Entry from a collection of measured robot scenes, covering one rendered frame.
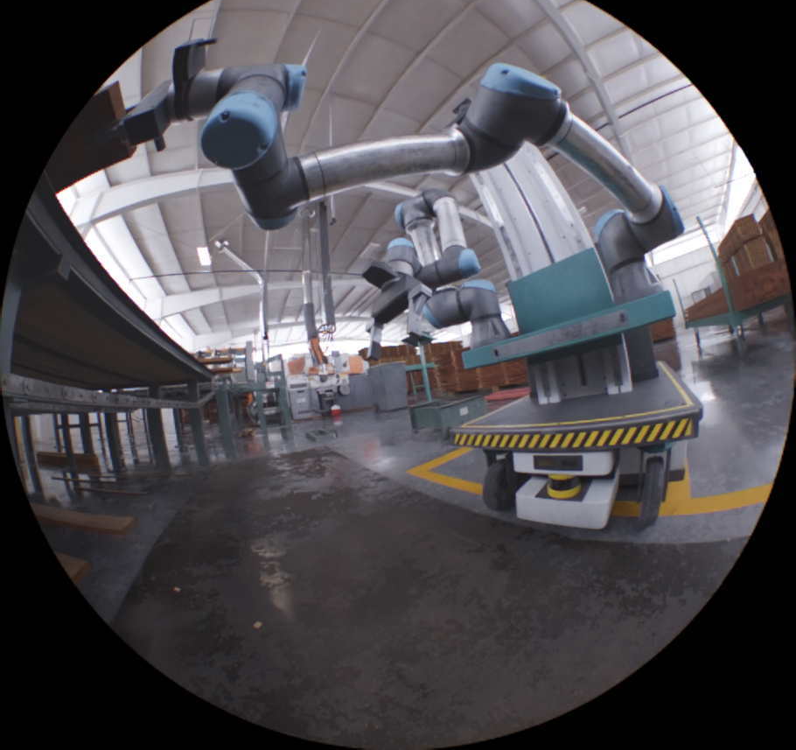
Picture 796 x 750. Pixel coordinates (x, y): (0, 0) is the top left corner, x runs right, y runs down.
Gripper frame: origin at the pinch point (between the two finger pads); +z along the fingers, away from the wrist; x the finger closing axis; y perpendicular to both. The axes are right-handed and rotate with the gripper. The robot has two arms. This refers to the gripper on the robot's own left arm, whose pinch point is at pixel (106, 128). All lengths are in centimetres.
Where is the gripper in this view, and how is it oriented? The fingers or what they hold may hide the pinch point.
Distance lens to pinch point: 51.8
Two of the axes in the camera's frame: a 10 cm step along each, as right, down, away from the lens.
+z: -9.1, 1.0, -4.1
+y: -3.8, 1.9, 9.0
